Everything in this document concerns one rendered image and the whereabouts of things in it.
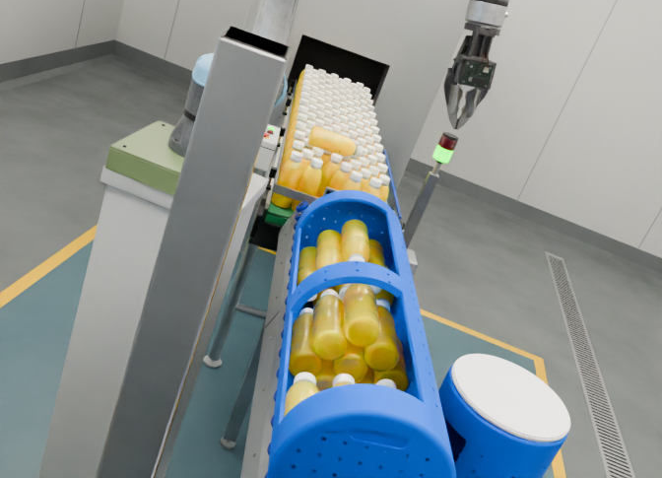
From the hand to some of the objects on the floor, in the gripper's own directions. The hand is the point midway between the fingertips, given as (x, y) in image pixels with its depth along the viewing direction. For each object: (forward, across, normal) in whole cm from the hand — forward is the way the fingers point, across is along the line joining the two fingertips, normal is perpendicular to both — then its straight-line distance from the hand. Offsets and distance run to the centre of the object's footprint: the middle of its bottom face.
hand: (456, 122), depth 148 cm
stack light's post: (+144, +1, +120) cm, 187 cm away
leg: (+142, -40, +73) cm, 164 cm away
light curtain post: (+152, -60, -70) cm, 178 cm away
